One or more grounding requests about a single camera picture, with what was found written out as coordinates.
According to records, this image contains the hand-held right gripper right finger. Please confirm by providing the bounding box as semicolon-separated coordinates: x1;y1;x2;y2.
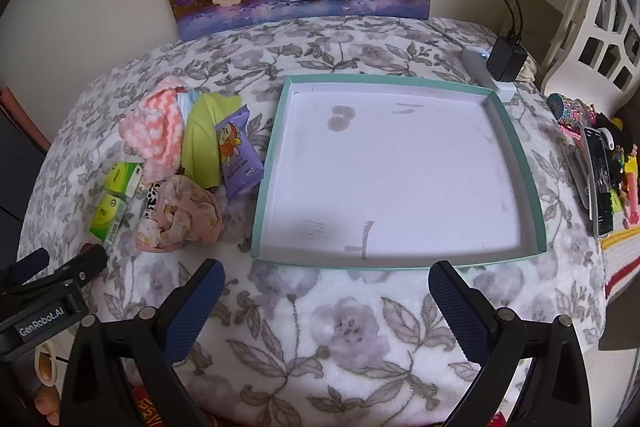
428;260;593;427

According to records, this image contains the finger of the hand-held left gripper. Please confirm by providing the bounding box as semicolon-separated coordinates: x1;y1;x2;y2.
0;248;52;290
0;245;109;308

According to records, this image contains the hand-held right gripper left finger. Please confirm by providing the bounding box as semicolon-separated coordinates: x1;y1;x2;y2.
60;258;227;427

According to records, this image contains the green tissue packet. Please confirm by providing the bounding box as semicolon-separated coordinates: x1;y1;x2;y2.
89;192;132;244
104;161;146;200

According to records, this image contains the leopard print pink cloth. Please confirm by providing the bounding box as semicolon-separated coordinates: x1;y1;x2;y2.
135;174;226;254

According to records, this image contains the teal shallow cardboard box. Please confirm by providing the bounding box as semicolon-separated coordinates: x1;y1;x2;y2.
250;75;547;270

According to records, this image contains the pink white fluffy towel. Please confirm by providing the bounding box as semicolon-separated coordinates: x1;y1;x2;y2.
119;76;188;178

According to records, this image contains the purple tissue packet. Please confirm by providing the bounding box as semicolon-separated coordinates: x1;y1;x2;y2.
214;104;264;198

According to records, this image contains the lime green cloth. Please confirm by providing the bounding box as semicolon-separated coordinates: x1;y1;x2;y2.
180;93;244;188

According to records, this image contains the dark blue cabinet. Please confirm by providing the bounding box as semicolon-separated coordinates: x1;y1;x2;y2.
0;107;51;228

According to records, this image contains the grey floral blanket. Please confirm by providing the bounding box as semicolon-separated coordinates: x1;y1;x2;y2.
15;14;608;427

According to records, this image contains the red brown board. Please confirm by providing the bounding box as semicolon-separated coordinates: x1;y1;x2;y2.
0;87;51;152

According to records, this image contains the striped knitted mat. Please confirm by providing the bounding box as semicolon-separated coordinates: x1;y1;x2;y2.
600;224;640;303

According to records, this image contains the grey black flat device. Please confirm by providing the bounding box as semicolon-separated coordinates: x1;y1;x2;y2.
582;127;615;239

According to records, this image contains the pile of colourful toys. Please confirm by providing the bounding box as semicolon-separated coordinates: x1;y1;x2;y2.
590;112;640;225

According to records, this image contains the colourful patterned roll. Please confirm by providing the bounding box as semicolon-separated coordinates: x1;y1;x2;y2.
546;92;596;128

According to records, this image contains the white power strip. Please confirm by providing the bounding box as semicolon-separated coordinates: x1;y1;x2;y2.
461;46;516;102

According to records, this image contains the black power adapter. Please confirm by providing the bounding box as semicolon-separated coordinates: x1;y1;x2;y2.
487;34;528;82

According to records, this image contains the white plastic lattice chair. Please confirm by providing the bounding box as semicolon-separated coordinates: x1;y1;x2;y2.
542;0;640;108

